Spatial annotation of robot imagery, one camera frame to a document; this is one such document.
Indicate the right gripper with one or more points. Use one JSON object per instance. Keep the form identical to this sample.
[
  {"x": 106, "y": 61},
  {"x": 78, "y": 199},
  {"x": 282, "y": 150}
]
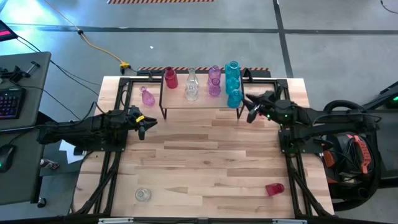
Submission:
[{"x": 284, "y": 110}]

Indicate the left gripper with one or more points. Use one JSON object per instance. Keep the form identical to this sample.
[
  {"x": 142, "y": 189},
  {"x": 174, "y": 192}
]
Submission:
[{"x": 133, "y": 118}]

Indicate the teal textured glass vase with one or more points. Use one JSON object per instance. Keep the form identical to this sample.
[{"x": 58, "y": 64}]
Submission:
[
  {"x": 232, "y": 85},
  {"x": 232, "y": 70},
  {"x": 234, "y": 99}
]

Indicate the purple swirl glass vase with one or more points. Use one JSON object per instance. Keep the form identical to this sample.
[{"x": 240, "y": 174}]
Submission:
[{"x": 214, "y": 90}]

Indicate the red glass bottle vase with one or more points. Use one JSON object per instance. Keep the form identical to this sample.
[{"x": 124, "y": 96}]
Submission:
[
  {"x": 275, "y": 189},
  {"x": 171, "y": 80}
]

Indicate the clear faceted glass vase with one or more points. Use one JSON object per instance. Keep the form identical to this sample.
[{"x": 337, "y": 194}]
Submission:
[{"x": 191, "y": 95}]

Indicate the purple ribbed glass vase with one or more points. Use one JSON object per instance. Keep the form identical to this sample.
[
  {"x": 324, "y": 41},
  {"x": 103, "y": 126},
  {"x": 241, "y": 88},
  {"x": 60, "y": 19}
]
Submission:
[{"x": 214, "y": 73}]

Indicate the clear flared glass vase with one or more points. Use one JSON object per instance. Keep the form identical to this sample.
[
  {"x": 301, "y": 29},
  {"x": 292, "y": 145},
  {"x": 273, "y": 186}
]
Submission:
[{"x": 192, "y": 77}]

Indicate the clear wide glass vase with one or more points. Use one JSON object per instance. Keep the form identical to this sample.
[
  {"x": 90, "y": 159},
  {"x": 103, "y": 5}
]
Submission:
[{"x": 143, "y": 194}]

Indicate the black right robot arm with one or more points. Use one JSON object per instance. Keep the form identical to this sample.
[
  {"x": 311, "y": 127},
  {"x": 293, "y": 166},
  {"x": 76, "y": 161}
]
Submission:
[{"x": 335, "y": 121}]

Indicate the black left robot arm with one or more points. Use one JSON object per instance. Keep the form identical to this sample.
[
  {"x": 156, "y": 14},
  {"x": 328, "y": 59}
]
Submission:
[{"x": 77, "y": 130}]

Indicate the pink conical glass vase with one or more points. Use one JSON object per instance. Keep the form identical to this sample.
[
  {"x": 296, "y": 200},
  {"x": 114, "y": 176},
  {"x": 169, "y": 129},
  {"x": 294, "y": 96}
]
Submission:
[{"x": 148, "y": 98}]

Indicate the white paper sheet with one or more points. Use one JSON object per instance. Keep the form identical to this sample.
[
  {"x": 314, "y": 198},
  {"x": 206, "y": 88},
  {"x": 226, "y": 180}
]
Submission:
[{"x": 70, "y": 154}]

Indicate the small dark bottle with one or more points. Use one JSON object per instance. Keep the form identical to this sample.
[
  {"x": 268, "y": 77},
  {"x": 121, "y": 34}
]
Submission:
[{"x": 49, "y": 164}]

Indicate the gray desk top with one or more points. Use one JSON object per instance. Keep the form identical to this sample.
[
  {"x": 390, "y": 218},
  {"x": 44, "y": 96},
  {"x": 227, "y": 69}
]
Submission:
[
  {"x": 37, "y": 93},
  {"x": 390, "y": 146},
  {"x": 21, "y": 186}
]

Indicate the black and orange device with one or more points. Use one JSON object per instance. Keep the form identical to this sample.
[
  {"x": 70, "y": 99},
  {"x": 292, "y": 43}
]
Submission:
[{"x": 362, "y": 154}]

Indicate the black stand with green light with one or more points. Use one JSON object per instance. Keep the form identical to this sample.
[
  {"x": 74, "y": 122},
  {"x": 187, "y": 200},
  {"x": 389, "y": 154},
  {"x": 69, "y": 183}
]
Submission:
[{"x": 387, "y": 96}]

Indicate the black caster wheel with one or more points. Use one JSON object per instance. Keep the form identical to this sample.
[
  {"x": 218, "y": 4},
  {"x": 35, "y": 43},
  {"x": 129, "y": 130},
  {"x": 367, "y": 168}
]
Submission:
[{"x": 41, "y": 203}]

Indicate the black backlit keyboard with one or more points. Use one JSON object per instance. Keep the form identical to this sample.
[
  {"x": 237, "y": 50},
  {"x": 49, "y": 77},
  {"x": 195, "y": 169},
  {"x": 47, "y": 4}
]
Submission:
[{"x": 11, "y": 104}]

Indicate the black desk clamp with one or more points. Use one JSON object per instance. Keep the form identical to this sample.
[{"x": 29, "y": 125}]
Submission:
[{"x": 15, "y": 75}]

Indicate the black computer mouse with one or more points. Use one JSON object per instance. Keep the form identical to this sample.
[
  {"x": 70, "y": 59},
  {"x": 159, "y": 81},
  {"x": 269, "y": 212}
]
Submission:
[{"x": 6, "y": 158}]

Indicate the black screen with red bar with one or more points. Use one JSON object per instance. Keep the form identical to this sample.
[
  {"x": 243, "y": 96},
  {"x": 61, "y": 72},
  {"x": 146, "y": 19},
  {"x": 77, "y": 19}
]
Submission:
[{"x": 6, "y": 31}]

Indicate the black metal table frame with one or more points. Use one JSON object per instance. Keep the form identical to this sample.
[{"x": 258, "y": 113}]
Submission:
[{"x": 267, "y": 81}]

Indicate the wooden shelf black metal frame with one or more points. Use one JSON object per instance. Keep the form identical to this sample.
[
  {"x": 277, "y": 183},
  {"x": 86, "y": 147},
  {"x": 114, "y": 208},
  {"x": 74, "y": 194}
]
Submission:
[{"x": 199, "y": 102}]

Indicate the silver metal bracket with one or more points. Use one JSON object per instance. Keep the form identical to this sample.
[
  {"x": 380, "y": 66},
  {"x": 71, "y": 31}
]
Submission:
[
  {"x": 115, "y": 221},
  {"x": 289, "y": 221}
]

